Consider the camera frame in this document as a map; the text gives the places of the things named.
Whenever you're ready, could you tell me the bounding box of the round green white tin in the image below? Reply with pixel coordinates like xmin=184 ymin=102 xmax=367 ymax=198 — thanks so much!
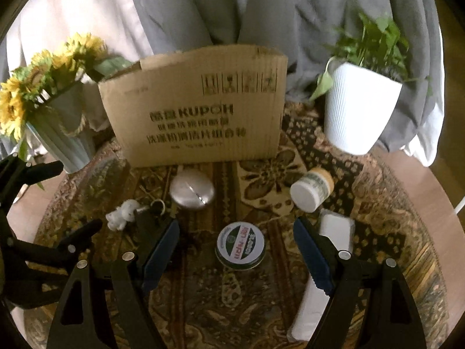
xmin=214 ymin=221 xmax=266 ymax=267

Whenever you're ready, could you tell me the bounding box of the white curtain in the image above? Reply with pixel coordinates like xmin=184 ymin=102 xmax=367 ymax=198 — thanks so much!
xmin=5 ymin=0 xmax=155 ymax=131

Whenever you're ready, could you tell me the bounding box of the grey curtain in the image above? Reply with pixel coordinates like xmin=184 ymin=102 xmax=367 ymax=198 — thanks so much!
xmin=124 ymin=0 xmax=447 ymax=168

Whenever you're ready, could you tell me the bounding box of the oval steel soap bar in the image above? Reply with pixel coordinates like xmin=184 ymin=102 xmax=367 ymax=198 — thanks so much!
xmin=169 ymin=169 xmax=216 ymax=210

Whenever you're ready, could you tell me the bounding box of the brown cardboard box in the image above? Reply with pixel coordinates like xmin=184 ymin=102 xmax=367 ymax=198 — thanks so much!
xmin=97 ymin=45 xmax=289 ymax=168

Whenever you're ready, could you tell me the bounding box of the pale blue ribbed vase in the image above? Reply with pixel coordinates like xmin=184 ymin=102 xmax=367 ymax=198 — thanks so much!
xmin=24 ymin=80 xmax=97 ymax=174

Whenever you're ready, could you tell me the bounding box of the white plush keychain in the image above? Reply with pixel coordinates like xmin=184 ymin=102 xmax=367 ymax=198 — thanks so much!
xmin=105 ymin=199 xmax=168 ymax=232

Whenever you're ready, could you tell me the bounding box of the yellow sunflower bouquet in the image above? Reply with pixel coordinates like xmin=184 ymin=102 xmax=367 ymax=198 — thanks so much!
xmin=0 ymin=33 xmax=135 ymax=153

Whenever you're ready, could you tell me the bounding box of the green leafy plant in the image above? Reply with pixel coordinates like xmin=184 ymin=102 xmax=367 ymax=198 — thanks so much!
xmin=309 ymin=3 xmax=433 ymax=101

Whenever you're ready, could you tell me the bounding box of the white labelled pill bottle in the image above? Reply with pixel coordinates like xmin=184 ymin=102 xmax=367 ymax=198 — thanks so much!
xmin=289 ymin=167 xmax=334 ymax=212

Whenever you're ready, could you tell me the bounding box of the brown patterned table cloth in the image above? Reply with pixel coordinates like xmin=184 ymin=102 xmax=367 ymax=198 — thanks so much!
xmin=22 ymin=98 xmax=451 ymax=349

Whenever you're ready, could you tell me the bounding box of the small white rectangular box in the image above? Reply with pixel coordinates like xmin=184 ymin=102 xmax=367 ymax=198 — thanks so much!
xmin=318 ymin=209 xmax=355 ymax=254

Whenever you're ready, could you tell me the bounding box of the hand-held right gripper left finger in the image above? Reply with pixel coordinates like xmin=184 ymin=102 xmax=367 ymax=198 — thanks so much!
xmin=46 ymin=209 xmax=181 ymax=349

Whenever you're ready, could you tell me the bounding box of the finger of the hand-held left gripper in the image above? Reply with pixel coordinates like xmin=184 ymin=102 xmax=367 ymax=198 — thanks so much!
xmin=7 ymin=219 xmax=103 ymax=280
xmin=0 ymin=154 xmax=64 ymax=211

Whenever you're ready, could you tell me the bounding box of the white ribbed plant pot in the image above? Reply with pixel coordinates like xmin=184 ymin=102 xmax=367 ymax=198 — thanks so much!
xmin=323 ymin=62 xmax=403 ymax=155

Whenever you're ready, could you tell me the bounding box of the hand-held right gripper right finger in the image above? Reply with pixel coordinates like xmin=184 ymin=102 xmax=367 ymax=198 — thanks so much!
xmin=292 ymin=216 xmax=427 ymax=349

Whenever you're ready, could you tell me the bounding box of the long white flat pack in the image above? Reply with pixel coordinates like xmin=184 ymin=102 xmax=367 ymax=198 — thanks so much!
xmin=287 ymin=275 xmax=332 ymax=343

